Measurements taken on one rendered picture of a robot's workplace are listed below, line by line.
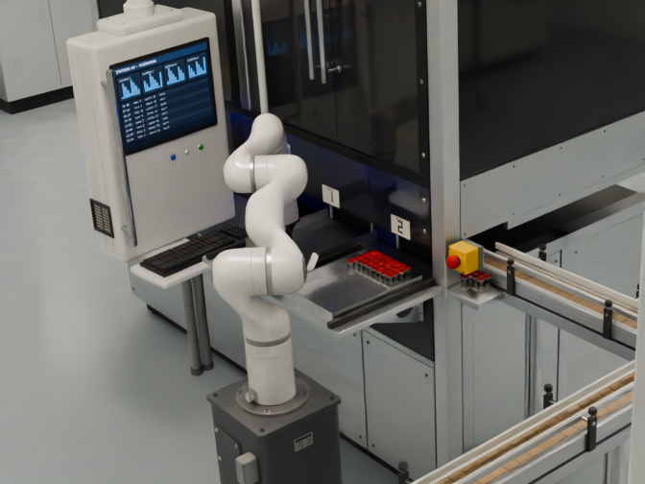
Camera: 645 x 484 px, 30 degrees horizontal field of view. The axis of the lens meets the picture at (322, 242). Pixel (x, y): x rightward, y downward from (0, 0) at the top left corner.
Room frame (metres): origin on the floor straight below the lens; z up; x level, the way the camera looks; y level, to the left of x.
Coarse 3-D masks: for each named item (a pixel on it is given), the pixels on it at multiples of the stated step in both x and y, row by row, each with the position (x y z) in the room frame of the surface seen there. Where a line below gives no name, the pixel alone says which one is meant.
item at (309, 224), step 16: (304, 224) 3.68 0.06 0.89; (320, 224) 3.68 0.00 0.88; (336, 224) 3.67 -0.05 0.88; (304, 240) 3.56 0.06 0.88; (320, 240) 3.55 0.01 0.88; (336, 240) 3.54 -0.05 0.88; (352, 240) 3.47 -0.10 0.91; (368, 240) 3.51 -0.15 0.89; (304, 256) 3.44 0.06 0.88; (320, 256) 3.39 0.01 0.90
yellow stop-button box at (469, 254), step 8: (464, 240) 3.17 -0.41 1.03; (456, 248) 3.12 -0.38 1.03; (464, 248) 3.12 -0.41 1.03; (472, 248) 3.11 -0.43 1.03; (480, 248) 3.12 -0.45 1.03; (464, 256) 3.09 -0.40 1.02; (472, 256) 3.10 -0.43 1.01; (480, 256) 3.12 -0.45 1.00; (464, 264) 3.09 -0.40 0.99; (472, 264) 3.10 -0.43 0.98; (480, 264) 3.12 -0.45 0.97; (464, 272) 3.09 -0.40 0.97
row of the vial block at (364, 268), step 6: (354, 258) 3.31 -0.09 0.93; (354, 264) 3.30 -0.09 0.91; (360, 264) 3.29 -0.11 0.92; (366, 264) 3.26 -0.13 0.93; (372, 264) 3.26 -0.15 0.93; (360, 270) 3.28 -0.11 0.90; (366, 270) 3.26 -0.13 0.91; (372, 270) 3.23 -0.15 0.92; (378, 270) 3.22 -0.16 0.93; (366, 276) 3.26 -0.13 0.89; (372, 276) 3.23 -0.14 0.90; (378, 276) 3.21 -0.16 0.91; (384, 276) 3.19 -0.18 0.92; (390, 276) 3.17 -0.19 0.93; (378, 282) 3.21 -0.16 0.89; (384, 282) 3.19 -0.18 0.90; (390, 282) 3.17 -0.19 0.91
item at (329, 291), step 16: (352, 256) 3.36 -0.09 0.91; (320, 272) 3.29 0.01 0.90; (336, 272) 3.31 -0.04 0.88; (304, 288) 3.22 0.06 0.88; (320, 288) 3.21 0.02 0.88; (336, 288) 3.21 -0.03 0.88; (352, 288) 3.20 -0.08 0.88; (368, 288) 3.19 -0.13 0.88; (384, 288) 3.19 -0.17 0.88; (400, 288) 3.14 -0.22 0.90; (304, 304) 3.10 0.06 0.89; (320, 304) 3.11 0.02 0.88; (336, 304) 3.10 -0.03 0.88; (352, 304) 3.03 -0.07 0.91
